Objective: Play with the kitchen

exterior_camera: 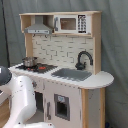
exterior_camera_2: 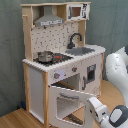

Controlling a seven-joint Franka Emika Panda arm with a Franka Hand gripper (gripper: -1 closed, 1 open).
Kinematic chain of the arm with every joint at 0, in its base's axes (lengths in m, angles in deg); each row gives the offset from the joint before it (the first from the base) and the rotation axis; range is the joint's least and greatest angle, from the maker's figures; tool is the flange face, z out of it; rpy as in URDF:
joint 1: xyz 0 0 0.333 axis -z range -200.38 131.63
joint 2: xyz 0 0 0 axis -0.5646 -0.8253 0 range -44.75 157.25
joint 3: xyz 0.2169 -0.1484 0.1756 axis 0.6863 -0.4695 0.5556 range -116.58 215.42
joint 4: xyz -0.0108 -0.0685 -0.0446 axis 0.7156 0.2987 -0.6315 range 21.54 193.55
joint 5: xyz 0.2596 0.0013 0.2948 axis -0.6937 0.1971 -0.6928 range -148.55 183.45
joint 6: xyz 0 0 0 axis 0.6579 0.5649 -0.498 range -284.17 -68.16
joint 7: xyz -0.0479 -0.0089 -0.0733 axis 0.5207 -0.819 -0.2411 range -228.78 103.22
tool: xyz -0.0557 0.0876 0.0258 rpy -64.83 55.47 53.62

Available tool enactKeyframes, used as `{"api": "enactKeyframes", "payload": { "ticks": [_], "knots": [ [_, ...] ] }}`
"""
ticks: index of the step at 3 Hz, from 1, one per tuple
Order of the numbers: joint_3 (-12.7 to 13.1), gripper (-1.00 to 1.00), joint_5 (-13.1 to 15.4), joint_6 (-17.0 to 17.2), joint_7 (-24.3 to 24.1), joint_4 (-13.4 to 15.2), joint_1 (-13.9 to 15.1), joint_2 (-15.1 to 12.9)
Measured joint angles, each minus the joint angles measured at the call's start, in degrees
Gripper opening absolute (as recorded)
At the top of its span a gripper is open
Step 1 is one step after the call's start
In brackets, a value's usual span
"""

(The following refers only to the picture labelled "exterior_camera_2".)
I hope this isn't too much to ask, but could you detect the small metal toy pot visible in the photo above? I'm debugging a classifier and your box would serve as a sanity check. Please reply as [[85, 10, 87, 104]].
[[38, 51, 53, 62]]

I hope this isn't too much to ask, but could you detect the white toy oven door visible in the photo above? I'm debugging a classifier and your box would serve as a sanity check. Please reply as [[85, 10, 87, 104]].
[[49, 86, 93, 128]]

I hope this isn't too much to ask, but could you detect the wooden toy kitchen playset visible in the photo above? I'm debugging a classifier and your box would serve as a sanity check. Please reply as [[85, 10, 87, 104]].
[[22, 2, 105, 128]]

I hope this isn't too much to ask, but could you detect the black toy stovetop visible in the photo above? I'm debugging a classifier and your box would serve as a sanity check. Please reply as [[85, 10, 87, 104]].
[[35, 53, 71, 66]]

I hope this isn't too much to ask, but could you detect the right red stove knob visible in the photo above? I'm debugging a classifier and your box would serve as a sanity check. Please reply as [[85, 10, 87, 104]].
[[71, 66, 78, 73]]

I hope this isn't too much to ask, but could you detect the red stove knob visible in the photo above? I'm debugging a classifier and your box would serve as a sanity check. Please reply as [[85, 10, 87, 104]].
[[54, 73, 60, 79], [71, 66, 78, 73]]

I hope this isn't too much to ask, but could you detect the left red stove knob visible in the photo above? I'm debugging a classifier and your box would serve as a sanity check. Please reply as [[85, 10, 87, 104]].
[[54, 73, 60, 79]]

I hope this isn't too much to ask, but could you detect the grey toy sink basin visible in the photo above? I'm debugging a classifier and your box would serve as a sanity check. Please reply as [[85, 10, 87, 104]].
[[66, 47, 94, 56]]

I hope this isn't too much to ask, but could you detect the black toy faucet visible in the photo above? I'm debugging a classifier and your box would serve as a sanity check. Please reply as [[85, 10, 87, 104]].
[[67, 33, 82, 49]]

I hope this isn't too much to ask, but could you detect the grey toy ice dispenser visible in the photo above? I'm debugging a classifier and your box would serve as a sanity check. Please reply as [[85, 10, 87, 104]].
[[87, 65, 96, 83]]

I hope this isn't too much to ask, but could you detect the white toy microwave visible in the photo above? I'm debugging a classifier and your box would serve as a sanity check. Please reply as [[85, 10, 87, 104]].
[[67, 3, 90, 21]]

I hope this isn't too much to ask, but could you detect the grey cabinet door handle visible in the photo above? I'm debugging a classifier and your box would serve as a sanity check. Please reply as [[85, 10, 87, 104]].
[[82, 76, 87, 90]]

